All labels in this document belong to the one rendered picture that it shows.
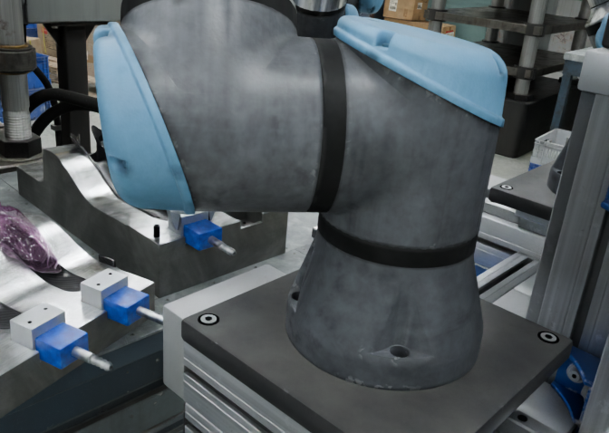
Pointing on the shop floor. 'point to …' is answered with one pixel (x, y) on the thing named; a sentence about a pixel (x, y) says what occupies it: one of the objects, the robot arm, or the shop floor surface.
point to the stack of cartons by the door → (410, 11)
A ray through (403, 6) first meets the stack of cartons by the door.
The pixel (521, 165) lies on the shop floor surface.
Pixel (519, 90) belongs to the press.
